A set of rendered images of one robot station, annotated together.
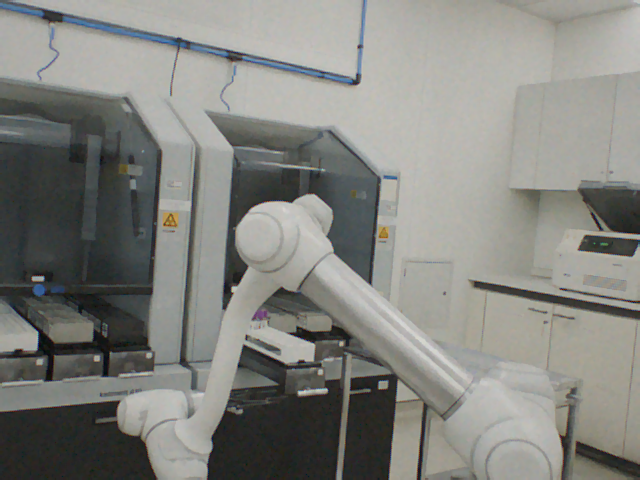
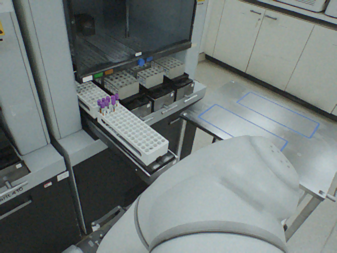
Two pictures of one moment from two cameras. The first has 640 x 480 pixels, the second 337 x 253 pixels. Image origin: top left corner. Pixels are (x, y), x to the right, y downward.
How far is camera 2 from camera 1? 1.38 m
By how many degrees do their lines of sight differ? 39
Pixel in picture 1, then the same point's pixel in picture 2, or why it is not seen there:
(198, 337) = (61, 121)
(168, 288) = (18, 96)
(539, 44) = not seen: outside the picture
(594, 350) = (284, 38)
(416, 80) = not seen: outside the picture
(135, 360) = (6, 174)
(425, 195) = not seen: outside the picture
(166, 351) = (36, 141)
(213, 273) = (61, 69)
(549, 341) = (258, 30)
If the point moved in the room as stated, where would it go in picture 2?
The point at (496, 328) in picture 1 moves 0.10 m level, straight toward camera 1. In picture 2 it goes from (228, 19) to (229, 22)
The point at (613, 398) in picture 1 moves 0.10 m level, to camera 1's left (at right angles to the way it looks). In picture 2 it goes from (287, 64) to (279, 64)
